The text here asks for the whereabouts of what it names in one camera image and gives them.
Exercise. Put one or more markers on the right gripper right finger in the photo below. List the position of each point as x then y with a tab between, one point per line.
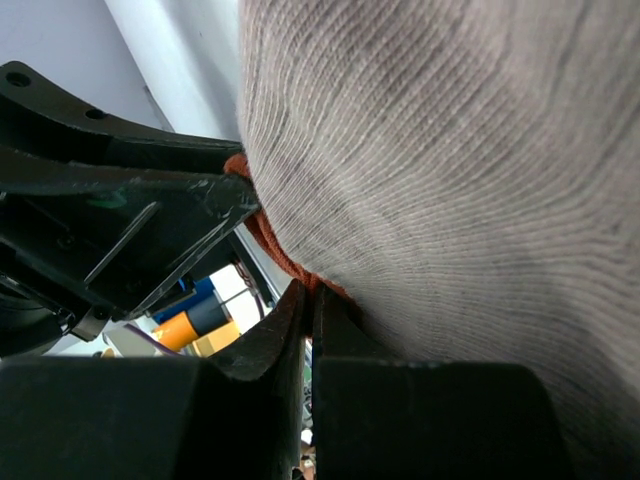
355	400

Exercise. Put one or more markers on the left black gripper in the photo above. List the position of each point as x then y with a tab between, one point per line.
102	219

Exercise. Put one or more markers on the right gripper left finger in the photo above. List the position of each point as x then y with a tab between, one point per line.
261	392

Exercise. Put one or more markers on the grey sock red stripes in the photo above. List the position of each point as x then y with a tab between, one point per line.
468	173

